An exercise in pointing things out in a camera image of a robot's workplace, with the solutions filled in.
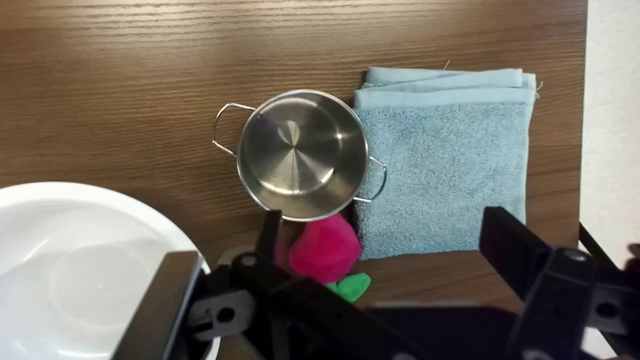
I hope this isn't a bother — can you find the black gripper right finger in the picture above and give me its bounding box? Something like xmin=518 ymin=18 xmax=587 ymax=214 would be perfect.
xmin=479 ymin=205 xmax=640 ymax=360

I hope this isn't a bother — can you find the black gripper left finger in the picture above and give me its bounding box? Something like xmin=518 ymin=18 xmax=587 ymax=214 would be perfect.
xmin=188 ymin=209 xmax=318 ymax=360

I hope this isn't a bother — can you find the small silver steel pot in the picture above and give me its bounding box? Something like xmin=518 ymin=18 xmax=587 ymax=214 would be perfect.
xmin=211 ymin=89 xmax=390 ymax=225

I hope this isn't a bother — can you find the pink plush toy green leaf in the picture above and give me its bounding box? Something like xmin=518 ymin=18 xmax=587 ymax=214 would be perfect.
xmin=274 ymin=213 xmax=375 ymax=306

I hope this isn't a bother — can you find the folded light blue towel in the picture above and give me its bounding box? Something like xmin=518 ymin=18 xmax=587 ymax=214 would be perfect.
xmin=352 ymin=64 xmax=541 ymax=262

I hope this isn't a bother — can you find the white plastic bowl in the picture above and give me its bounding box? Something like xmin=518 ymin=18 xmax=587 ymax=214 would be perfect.
xmin=0 ymin=181 xmax=223 ymax=360

